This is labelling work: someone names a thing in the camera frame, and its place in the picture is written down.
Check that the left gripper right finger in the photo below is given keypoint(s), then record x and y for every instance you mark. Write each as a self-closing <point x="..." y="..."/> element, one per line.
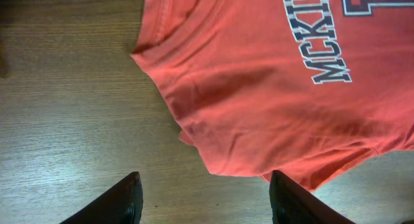
<point x="292" y="204"/>

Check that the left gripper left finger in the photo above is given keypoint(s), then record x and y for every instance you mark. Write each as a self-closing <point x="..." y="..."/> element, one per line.
<point x="121" y="204"/>

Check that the orange soccer t-shirt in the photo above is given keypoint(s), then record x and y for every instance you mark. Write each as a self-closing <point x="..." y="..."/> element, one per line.
<point x="309" y="87"/>

